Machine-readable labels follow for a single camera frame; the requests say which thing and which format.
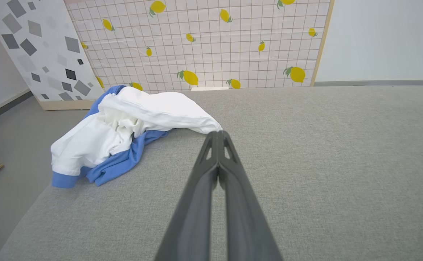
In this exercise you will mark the white rolling partition board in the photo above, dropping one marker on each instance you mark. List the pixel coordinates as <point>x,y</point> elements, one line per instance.
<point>382,40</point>

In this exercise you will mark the white and blue garment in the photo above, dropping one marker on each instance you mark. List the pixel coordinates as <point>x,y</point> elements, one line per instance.
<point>88,141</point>

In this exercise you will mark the lemon print grid panel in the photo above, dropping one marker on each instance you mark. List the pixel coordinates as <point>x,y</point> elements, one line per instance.
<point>211,47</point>

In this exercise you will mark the grey squares pattern panel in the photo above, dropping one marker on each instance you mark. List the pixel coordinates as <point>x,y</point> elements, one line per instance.
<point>48,54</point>

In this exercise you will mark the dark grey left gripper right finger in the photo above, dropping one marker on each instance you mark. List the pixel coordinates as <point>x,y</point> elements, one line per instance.
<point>244,224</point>

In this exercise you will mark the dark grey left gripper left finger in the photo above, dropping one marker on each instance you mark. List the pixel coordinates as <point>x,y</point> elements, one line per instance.
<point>191,217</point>

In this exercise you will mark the small white flat block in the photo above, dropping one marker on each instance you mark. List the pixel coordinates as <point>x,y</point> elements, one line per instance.
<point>209,88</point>

